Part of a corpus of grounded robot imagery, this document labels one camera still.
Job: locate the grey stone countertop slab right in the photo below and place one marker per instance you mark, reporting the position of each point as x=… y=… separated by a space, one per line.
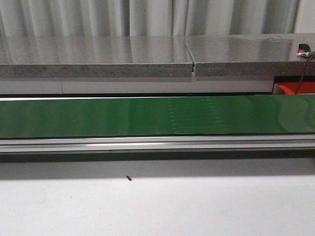
x=248 y=55

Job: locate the grey stone countertop slab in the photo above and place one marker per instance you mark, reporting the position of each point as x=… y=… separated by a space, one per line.
x=94 y=57
x=248 y=55

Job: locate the green conveyor belt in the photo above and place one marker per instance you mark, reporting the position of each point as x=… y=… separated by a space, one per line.
x=201 y=115

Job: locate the red plastic bin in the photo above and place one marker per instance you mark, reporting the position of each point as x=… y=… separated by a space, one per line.
x=296 y=88

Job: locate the grey stone countertop slab left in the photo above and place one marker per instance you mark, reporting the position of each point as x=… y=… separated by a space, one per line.
x=94 y=57

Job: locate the small sensor circuit board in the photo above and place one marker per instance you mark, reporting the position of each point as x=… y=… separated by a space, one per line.
x=304 y=50

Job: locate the grey pleated curtain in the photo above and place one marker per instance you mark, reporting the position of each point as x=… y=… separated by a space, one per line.
x=154 y=17

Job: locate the aluminium conveyor side rail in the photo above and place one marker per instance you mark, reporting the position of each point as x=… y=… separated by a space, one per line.
x=198 y=143

